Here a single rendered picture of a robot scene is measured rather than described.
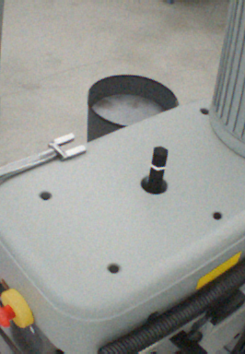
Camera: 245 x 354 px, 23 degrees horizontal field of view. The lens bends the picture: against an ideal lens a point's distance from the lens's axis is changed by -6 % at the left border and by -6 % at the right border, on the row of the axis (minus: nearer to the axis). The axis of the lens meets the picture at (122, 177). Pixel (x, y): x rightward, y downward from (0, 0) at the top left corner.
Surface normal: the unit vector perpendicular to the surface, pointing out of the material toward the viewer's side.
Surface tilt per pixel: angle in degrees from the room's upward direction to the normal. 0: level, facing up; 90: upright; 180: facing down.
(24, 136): 0
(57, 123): 0
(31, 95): 0
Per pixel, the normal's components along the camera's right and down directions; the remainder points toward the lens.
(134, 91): -0.11, 0.62
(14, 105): 0.11, -0.73
